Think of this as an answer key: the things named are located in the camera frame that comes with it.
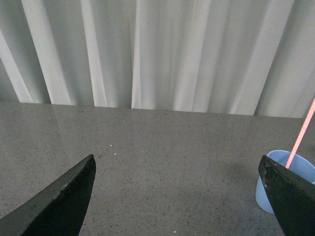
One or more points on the white curtain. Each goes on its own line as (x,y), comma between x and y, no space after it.
(248,57)

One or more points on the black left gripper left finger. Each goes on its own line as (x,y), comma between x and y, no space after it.
(57,210)

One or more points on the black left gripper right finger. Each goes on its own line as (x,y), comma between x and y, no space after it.
(292,198)

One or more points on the pink chopstick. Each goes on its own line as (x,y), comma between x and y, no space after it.
(301,134)

